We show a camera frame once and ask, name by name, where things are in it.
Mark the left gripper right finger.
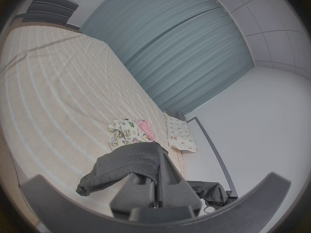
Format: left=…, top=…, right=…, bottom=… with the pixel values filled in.
left=157, top=151, right=202, bottom=217

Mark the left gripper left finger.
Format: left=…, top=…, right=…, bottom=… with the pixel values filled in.
left=110, top=172, right=157, bottom=219

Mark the black T-shirt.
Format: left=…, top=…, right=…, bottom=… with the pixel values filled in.
left=76, top=142, right=229, bottom=203

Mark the bed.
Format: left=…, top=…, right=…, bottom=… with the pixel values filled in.
left=0, top=24, right=240, bottom=218

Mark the white printed pillow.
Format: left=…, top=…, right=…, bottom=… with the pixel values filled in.
left=166, top=114, right=199, bottom=153

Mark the white printed pyjama garment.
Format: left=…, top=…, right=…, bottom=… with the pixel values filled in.
left=108, top=118, right=156, bottom=151

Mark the pink garment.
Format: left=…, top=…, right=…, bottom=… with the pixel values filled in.
left=135, top=120, right=156, bottom=141

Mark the grey bedside table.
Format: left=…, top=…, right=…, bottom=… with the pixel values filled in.
left=165, top=109, right=186, bottom=121

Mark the blue-green curtain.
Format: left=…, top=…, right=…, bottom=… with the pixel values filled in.
left=80, top=0, right=222, bottom=32
left=121, top=6, right=255, bottom=116

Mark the black chest of drawers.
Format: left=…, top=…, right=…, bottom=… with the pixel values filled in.
left=17, top=0, right=79, bottom=30

